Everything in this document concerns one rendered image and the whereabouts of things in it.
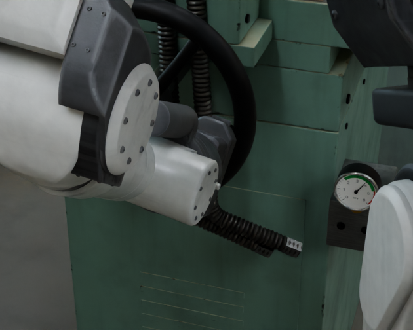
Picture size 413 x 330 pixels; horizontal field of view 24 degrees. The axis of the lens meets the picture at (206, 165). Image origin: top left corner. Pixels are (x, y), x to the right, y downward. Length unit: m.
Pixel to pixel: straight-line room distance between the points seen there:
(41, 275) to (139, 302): 0.63
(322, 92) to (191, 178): 0.50
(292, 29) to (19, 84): 0.71
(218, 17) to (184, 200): 0.40
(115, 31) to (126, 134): 0.07
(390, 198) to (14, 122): 0.27
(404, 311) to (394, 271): 0.04
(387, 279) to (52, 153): 0.27
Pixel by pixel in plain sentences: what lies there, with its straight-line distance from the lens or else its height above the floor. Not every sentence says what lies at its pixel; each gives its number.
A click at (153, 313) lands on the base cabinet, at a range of 1.65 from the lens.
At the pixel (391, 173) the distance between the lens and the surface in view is 1.44.
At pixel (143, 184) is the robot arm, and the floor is 0.94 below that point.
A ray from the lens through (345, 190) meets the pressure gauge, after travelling 1.32.
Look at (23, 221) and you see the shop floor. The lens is 2.43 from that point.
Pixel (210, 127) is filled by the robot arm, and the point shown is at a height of 0.85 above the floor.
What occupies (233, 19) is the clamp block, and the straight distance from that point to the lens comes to 1.21.
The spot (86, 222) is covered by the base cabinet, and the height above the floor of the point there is 0.47.
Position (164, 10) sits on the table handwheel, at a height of 0.95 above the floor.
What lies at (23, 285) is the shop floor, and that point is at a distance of 2.23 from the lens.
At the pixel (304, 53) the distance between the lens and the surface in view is 1.31.
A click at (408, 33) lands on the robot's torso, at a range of 0.64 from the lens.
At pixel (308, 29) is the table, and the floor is 0.86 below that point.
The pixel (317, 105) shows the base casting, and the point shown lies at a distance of 1.34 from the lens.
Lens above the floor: 1.38
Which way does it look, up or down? 32 degrees down
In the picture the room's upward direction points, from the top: straight up
